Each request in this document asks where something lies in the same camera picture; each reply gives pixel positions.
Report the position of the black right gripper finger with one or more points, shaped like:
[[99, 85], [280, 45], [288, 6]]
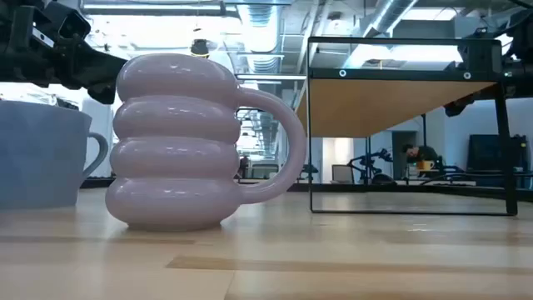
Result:
[[458, 106]]

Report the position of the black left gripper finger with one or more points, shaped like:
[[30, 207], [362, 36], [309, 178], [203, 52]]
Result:
[[106, 79]]

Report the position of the periwinkle grey-blue mug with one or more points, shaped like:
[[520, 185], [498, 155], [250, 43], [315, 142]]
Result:
[[37, 158]]

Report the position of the lilac ribbed bubble mug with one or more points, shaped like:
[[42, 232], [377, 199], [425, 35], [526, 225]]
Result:
[[175, 141]]

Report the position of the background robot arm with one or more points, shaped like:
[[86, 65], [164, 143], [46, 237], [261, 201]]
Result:
[[370, 160]]

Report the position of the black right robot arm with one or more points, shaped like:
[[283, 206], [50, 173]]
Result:
[[522, 50]]

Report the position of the black background monitor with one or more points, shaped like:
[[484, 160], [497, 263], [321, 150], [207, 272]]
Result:
[[491, 154]]

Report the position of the person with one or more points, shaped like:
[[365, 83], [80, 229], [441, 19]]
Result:
[[420, 153]]

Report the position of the yellow background mug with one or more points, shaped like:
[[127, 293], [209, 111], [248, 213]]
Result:
[[427, 165]]

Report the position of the black ceiling device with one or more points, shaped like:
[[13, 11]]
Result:
[[200, 48]]

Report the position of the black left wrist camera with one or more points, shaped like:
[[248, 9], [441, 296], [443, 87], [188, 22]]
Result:
[[66, 25]]

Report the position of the wooden shelf with black frame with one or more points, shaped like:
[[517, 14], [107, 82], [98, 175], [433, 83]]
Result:
[[375, 108]]

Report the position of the black aluminium table frame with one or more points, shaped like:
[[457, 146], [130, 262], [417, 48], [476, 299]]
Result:
[[395, 188]]

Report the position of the silver ceiling duct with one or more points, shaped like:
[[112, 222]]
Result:
[[387, 16]]

